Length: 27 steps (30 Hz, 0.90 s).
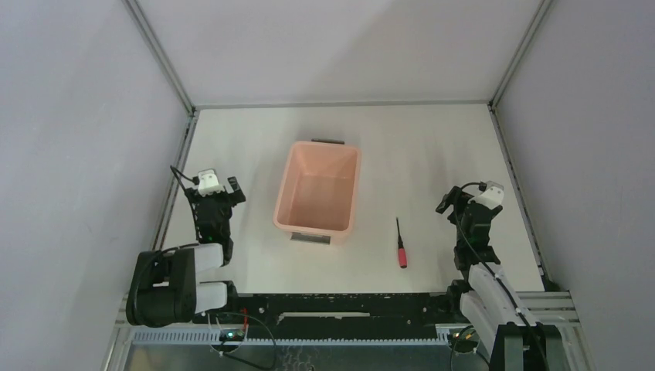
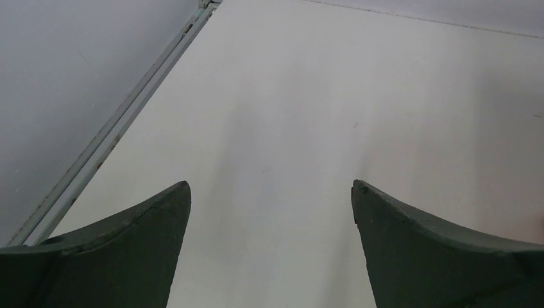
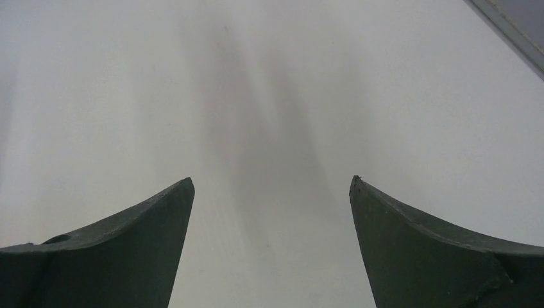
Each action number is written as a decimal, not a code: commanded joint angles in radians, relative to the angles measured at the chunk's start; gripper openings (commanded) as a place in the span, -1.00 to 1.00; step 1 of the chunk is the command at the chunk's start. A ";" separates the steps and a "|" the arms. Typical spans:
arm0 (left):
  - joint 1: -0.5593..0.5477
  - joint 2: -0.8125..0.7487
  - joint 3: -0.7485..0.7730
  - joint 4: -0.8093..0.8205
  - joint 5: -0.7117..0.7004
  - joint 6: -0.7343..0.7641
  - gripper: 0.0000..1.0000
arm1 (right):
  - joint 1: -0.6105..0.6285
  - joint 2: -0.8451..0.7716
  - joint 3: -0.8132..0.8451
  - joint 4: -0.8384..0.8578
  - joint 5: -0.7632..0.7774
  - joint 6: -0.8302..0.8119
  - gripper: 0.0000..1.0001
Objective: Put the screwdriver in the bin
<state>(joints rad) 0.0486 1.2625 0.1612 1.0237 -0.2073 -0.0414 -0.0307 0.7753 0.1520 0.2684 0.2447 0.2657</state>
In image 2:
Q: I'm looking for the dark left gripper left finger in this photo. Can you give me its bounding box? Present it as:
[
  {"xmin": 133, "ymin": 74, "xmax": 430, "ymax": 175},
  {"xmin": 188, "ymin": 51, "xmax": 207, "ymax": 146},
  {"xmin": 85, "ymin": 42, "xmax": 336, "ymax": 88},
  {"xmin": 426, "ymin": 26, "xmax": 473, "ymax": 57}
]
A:
[{"xmin": 1, "ymin": 181, "xmax": 191, "ymax": 307}]

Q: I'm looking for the aluminium frame rail left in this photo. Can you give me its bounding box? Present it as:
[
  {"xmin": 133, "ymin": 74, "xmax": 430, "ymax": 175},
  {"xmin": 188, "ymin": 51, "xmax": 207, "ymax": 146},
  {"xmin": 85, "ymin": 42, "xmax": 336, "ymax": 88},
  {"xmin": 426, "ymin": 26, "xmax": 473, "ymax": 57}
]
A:
[{"xmin": 1, "ymin": 1, "xmax": 219, "ymax": 247}]

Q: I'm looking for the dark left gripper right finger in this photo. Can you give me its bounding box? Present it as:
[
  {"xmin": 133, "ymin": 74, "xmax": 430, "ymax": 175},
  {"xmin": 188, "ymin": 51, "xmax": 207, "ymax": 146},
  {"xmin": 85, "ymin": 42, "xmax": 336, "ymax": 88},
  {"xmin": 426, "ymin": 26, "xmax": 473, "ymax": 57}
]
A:
[{"xmin": 351, "ymin": 180, "xmax": 543, "ymax": 307}]

